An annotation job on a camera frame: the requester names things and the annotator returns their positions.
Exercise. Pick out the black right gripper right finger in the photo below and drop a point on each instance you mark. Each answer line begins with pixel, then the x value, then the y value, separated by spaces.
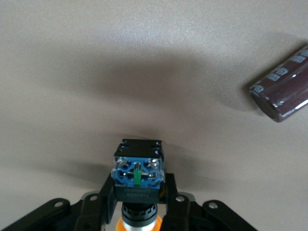
pixel 178 211

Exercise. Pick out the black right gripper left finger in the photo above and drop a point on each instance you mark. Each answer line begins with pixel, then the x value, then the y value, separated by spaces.
pixel 93 211

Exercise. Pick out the yellow push button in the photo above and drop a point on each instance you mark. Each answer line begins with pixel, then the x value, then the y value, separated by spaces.
pixel 137 168

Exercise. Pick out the maroon cylindrical capacitor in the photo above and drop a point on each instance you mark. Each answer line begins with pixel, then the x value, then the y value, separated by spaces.
pixel 286 89

